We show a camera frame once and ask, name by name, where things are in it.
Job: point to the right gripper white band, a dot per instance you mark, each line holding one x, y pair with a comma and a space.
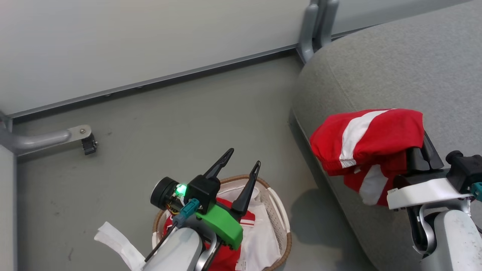
429, 192

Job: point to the grey fabric sofa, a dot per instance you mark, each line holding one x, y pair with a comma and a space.
406, 82

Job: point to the red garment with white trim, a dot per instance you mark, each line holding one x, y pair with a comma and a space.
226, 259

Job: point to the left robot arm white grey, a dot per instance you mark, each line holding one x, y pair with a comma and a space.
177, 250

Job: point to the grey metal foot with caster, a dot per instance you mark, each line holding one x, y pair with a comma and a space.
49, 139

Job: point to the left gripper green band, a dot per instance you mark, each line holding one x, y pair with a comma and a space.
220, 226

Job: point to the red garment with white stripe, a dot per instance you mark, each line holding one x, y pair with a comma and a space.
376, 139

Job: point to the white cloth strip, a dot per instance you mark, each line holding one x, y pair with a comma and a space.
116, 241

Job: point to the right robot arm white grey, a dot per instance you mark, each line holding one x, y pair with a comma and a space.
455, 241

